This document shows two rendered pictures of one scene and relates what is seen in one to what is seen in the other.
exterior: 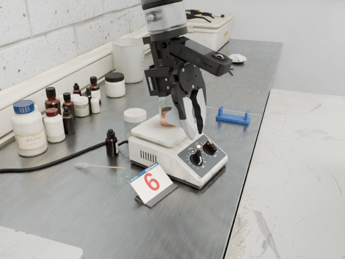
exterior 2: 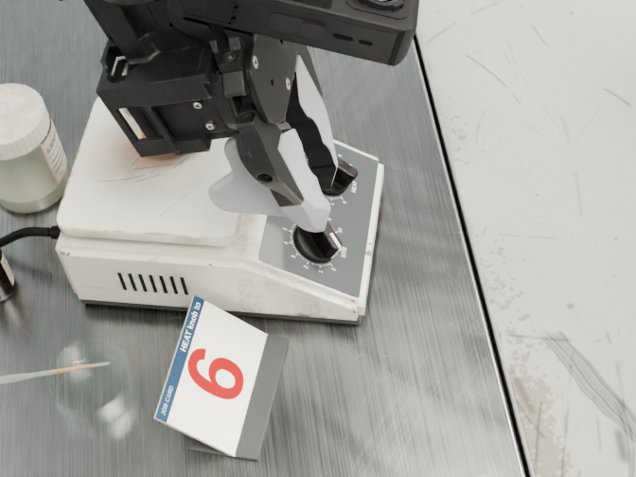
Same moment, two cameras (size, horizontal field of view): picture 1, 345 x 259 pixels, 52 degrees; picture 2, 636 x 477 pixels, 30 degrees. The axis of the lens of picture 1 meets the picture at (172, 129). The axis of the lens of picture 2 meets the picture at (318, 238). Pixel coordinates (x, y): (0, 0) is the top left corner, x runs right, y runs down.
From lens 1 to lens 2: 0.33 m
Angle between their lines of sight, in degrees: 31
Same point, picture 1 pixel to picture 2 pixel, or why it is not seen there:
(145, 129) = (103, 198)
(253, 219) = (556, 369)
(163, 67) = (169, 65)
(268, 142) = (454, 26)
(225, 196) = (441, 317)
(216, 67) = (389, 44)
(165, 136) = (189, 208)
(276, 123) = not seen: outside the picture
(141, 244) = not seen: outside the picture
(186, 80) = (271, 89)
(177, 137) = not seen: hidden behind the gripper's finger
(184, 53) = (249, 16)
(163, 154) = (211, 270)
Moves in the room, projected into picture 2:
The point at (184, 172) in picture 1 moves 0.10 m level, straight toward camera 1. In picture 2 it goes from (300, 300) to (366, 424)
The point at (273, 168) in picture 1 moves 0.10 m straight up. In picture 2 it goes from (521, 141) to (529, 44)
